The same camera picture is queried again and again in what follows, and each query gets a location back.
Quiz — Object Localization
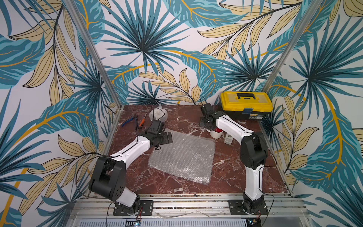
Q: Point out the clear bubble wrap sheet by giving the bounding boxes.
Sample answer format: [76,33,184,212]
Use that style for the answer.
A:
[148,105,168,123]
[148,129,215,185]

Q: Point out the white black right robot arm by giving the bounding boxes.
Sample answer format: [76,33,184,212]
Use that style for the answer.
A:
[199,103,268,214]

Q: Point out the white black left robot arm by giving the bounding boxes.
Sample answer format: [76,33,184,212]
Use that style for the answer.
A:
[88,120,173,215]

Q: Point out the white mug red inside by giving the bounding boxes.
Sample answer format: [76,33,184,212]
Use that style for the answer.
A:
[209,128,223,140]

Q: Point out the yellow black plastic toolbox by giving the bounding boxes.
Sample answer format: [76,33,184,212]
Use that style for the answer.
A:
[220,91,273,120]

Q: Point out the orange handled screwdriver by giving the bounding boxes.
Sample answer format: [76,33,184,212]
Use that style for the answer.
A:
[138,112,147,130]

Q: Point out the blue handled pliers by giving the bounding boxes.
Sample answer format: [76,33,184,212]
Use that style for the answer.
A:
[122,114,138,127]

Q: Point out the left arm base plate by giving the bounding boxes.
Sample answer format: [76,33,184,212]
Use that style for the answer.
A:
[113,200,154,216]

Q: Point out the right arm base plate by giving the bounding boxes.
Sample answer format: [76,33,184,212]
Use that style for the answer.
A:
[228,200,268,215]

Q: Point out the aluminium front frame rail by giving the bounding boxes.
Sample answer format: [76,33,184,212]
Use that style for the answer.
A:
[66,194,313,227]

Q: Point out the right aluminium corner post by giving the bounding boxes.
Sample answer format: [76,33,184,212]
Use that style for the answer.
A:
[262,0,323,93]

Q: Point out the aluminium corner post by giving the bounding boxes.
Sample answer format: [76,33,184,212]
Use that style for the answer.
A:
[262,0,323,93]
[64,0,123,110]

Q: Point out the left aluminium corner post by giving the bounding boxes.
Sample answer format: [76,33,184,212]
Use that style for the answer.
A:
[64,0,123,110]

